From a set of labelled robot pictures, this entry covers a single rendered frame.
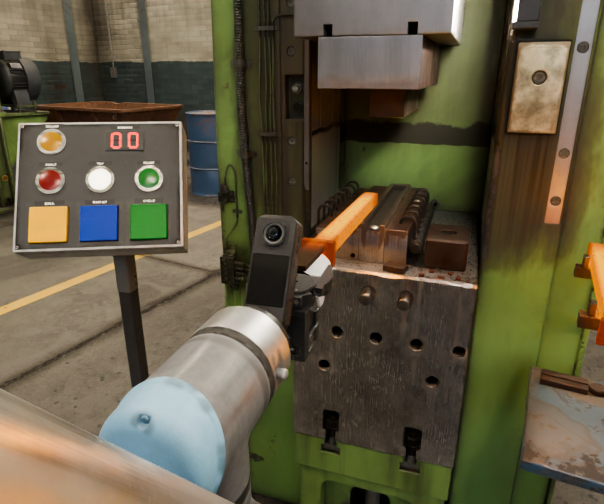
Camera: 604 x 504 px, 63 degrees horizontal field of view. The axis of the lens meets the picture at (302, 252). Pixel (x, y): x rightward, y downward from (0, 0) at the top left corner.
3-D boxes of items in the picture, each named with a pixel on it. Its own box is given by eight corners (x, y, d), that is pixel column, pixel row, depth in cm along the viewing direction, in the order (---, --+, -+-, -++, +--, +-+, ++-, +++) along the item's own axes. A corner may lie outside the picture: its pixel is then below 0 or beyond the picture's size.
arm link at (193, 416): (95, 518, 36) (71, 404, 32) (187, 410, 47) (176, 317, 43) (211, 556, 33) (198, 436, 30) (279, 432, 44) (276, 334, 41)
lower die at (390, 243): (405, 265, 105) (408, 227, 102) (315, 255, 111) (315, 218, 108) (425, 214, 142) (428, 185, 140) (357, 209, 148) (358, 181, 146)
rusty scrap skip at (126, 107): (128, 176, 655) (120, 109, 626) (38, 164, 743) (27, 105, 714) (189, 162, 754) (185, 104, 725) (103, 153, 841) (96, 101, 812)
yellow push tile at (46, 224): (65, 241, 101) (66, 205, 102) (26, 243, 100) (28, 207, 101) (69, 243, 102) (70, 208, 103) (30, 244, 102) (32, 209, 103)
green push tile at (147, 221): (166, 238, 103) (166, 202, 104) (129, 239, 102) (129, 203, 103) (168, 240, 104) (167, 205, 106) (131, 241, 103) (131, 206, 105)
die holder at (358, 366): (453, 469, 111) (477, 285, 95) (293, 431, 122) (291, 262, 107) (461, 345, 160) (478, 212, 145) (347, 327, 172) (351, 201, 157)
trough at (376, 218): (384, 231, 104) (384, 225, 104) (359, 229, 106) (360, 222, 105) (409, 189, 142) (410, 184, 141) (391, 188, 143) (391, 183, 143)
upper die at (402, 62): (419, 89, 93) (423, 34, 90) (317, 88, 99) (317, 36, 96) (436, 84, 130) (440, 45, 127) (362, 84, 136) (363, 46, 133)
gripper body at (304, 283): (263, 325, 61) (217, 381, 51) (261, 261, 58) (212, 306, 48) (322, 336, 59) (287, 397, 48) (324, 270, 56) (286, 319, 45)
